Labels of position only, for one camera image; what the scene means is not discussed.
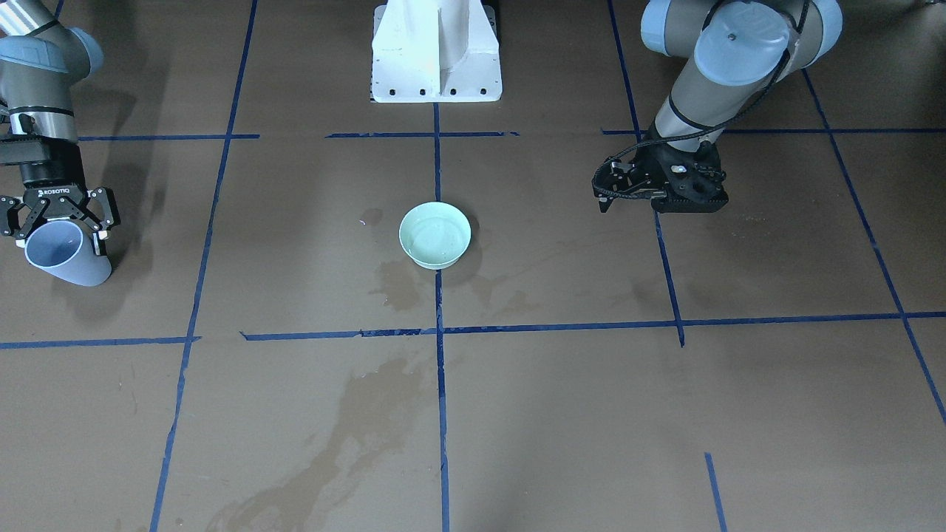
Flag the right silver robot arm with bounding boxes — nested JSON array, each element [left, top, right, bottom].
[[1, 1, 120, 256]]

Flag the light blue plastic cup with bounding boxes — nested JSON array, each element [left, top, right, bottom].
[[24, 221, 112, 287]]

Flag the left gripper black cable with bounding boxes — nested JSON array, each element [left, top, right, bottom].
[[595, 0, 814, 200]]

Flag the pale green plastic bowl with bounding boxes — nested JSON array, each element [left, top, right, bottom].
[[398, 201, 472, 270]]

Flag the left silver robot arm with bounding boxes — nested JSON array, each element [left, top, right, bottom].
[[591, 1, 843, 214]]

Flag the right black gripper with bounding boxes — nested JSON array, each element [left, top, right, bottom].
[[1, 135, 121, 256]]

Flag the white camera stand base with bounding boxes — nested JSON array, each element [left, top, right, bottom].
[[370, 1, 503, 103]]

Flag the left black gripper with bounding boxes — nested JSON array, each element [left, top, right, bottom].
[[591, 140, 729, 214]]

